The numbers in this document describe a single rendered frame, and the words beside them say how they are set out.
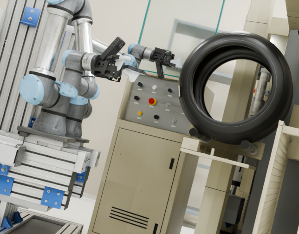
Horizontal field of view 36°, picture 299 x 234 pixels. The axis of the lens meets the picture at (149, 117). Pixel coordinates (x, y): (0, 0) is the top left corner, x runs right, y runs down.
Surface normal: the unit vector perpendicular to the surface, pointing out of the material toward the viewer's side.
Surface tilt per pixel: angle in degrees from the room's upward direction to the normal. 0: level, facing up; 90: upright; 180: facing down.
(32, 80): 97
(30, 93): 97
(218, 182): 90
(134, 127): 90
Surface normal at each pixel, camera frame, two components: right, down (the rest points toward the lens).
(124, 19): 0.00, -0.06
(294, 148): -0.32, -0.14
